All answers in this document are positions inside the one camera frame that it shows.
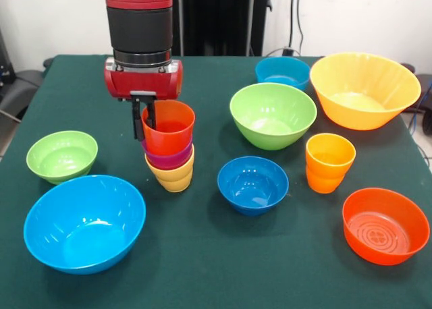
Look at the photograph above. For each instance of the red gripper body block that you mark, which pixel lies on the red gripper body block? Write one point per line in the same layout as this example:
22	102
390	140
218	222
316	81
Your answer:
145	84

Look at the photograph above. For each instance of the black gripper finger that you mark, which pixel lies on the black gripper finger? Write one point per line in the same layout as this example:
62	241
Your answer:
136	120
152	115

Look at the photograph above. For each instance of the red plastic cup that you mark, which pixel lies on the red plastic cup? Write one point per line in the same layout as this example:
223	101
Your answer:
172	140

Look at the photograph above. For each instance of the purple plastic cup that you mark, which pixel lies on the purple plastic cup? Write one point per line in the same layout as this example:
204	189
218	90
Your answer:
168	160

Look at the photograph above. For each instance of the yellow ribbed plastic cup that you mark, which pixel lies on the yellow ribbed plastic cup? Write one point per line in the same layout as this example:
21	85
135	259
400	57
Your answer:
173	179

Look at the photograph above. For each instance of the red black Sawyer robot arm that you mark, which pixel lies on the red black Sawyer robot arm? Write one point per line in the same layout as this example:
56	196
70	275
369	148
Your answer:
140	22

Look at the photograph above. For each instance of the small green ribbed bowl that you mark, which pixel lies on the small green ribbed bowl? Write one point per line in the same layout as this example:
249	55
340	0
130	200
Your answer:
62	157

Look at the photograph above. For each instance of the large light blue bowl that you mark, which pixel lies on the large light blue bowl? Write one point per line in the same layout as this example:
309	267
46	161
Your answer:
84	224

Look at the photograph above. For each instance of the large green bowl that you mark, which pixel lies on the large green bowl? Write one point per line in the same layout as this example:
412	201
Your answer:
273	120

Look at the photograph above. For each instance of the dark blue bowl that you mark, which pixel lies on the dark blue bowl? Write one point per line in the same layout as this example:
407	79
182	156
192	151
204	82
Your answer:
253	191

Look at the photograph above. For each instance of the small light blue bowl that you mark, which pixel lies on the small light blue bowl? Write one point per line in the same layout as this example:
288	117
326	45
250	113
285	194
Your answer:
281	69

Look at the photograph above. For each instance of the dark green tablecloth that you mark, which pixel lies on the dark green tablecloth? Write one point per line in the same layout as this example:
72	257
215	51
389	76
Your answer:
219	255

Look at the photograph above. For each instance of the orange ribbed plastic cup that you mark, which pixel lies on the orange ribbed plastic cup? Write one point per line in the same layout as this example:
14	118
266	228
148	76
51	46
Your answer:
329	167

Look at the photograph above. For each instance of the large yellow bowl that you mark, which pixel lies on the large yellow bowl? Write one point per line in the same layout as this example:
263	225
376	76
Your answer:
364	89

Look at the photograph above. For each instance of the red plastic bowl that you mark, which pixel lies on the red plastic bowl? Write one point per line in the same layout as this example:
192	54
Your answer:
381	231

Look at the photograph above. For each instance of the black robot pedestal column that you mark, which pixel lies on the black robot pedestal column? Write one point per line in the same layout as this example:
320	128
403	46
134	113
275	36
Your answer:
219	19

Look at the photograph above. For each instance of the dark grey pedestal leg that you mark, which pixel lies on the dark grey pedestal leg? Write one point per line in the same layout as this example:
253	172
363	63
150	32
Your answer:
20	86

